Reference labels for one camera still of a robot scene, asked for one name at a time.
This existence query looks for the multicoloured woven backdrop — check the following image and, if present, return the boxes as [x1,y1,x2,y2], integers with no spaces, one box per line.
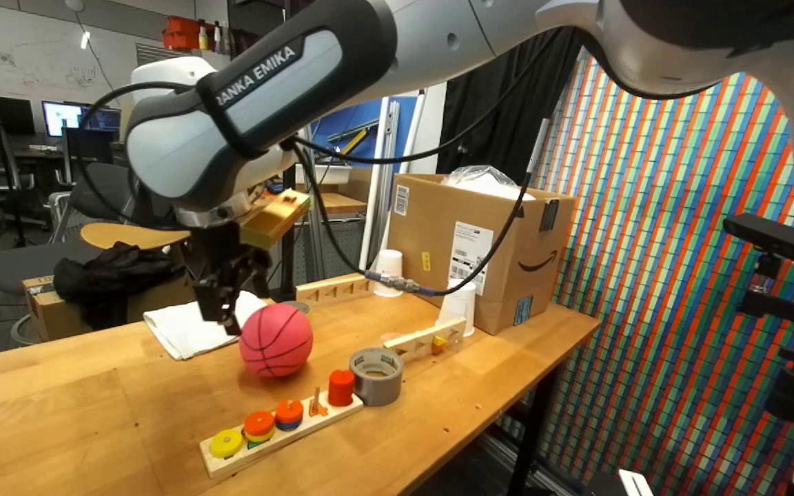
[503,50,794,496]

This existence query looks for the tan wrist camera box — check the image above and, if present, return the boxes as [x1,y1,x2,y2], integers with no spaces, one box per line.
[240,188,313,252]

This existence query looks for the grey chair with wooden tablet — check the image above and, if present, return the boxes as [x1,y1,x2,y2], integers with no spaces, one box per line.
[62,160,192,256]

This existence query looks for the yellow stacking ring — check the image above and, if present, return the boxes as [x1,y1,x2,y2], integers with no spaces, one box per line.
[207,427,245,463]

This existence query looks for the computer monitor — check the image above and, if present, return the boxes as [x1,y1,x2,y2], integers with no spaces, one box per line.
[41,99,124,139]

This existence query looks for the wooden top workbench cabinet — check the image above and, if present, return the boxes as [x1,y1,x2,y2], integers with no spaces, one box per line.
[308,182,368,278]

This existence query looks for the grey duct tape roll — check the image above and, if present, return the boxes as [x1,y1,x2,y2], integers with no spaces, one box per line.
[346,345,408,411]

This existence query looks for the blue board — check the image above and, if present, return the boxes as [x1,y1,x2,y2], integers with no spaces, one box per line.
[308,90,425,170]

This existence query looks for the black backpack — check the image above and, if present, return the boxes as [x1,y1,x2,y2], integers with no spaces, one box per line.
[51,240,192,329]

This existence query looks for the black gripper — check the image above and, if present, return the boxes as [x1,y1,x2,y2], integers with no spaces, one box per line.
[175,216,274,339]

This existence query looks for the white folded cloth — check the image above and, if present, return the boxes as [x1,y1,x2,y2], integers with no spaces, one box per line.
[141,288,273,364]

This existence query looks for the red container on shelf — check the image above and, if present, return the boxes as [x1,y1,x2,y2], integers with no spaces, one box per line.
[160,14,204,55]

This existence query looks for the red stacking cylinder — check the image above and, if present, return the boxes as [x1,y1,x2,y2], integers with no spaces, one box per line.
[324,367,359,411]

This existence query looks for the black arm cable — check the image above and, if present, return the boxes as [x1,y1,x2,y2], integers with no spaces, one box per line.
[290,24,601,300]

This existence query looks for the white plastic bag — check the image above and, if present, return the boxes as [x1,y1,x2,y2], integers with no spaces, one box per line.
[437,163,540,204]

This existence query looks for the low cardboard box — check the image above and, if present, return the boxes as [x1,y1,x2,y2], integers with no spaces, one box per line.
[19,272,199,345]

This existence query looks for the brown cardboard shipping box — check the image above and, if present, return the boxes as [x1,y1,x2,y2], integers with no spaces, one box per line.
[385,170,579,336]

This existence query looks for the wooden ring stacking board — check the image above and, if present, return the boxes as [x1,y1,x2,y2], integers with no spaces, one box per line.
[194,387,365,478]

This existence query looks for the wooden block with holes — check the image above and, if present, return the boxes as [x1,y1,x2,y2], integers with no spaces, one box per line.
[295,270,378,306]

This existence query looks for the orange and blue stacking ring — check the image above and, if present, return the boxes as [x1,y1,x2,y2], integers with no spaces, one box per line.
[273,397,306,433]

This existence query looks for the black camera stand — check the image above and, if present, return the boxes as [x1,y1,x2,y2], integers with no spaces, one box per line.
[735,251,794,427]

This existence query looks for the pink rubber basketball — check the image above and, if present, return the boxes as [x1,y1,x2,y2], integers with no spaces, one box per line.
[236,302,316,382]

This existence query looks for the black stereo camera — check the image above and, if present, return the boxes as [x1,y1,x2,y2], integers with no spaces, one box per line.
[718,212,794,263]

